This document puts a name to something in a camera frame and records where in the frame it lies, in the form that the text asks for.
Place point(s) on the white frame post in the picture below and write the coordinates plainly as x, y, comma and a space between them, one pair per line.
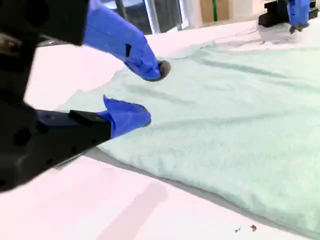
153, 15

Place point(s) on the green pole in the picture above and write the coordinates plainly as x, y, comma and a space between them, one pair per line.
214, 10

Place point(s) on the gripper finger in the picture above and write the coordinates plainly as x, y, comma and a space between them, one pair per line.
297, 12
120, 37
100, 127

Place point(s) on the small brown crumb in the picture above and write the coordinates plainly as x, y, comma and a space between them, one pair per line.
253, 227

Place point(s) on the pale green T-shirt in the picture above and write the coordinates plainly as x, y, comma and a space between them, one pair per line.
212, 125

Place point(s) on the cardboard panel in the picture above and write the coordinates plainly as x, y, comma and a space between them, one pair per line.
222, 10

